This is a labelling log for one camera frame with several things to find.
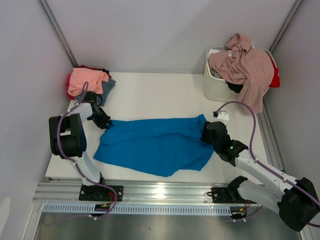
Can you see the dusty pink shirt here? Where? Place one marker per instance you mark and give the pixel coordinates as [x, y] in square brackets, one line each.
[242, 64]

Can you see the blue t shirt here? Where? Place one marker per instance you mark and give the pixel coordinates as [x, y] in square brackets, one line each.
[158, 147]

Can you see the left corner metal profile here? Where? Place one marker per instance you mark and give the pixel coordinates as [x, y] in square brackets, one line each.
[45, 7]

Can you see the grey garment in basket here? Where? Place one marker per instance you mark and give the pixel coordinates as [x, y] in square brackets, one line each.
[215, 74]

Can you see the salmon pink folded shirt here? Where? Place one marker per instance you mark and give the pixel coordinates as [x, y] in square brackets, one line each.
[86, 80]

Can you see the aluminium mounting rail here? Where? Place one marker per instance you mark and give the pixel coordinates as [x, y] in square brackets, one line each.
[67, 190]

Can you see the white laundry basket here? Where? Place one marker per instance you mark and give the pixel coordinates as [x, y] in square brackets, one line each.
[217, 89]

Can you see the grey blue folded shirt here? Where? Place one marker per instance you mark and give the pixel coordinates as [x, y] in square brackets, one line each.
[107, 87]

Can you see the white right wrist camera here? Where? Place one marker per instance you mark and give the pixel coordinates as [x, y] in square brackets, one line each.
[221, 116]

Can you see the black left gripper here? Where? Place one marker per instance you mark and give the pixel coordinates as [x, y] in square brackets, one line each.
[106, 120]

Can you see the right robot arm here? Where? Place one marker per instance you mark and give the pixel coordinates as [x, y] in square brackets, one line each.
[294, 200]

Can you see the black folded shirt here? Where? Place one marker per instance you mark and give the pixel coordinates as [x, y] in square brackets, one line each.
[105, 71]

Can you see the corner metal profile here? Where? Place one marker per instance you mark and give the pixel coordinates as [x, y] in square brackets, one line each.
[45, 7]
[286, 24]

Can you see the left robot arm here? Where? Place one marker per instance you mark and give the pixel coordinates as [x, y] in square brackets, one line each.
[68, 139]

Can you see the white slotted cable duct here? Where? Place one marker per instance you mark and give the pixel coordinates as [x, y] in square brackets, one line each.
[139, 209]

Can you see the right corner metal profile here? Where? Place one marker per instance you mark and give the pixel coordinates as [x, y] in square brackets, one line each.
[286, 24]

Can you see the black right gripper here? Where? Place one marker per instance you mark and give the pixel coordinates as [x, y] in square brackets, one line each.
[204, 134]

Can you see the red shirt in basket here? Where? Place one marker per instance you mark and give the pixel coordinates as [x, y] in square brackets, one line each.
[276, 82]

